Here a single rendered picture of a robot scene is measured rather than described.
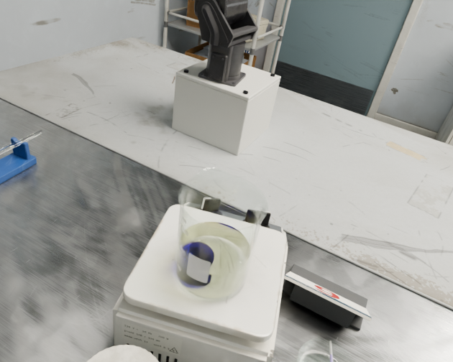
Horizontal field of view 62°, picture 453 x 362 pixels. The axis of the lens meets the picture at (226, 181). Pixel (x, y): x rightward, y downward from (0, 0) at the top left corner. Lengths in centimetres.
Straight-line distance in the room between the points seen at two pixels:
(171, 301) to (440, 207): 50
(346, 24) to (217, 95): 263
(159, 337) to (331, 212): 34
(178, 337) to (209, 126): 41
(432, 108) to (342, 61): 76
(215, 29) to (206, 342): 43
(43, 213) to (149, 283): 24
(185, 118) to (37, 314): 39
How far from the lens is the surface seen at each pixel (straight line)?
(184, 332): 32
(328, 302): 42
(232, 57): 62
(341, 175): 67
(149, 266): 32
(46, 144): 65
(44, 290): 43
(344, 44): 323
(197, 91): 64
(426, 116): 330
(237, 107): 61
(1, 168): 59
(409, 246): 58
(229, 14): 61
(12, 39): 194
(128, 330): 33
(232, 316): 30
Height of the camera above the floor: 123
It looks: 35 degrees down
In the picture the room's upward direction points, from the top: 11 degrees clockwise
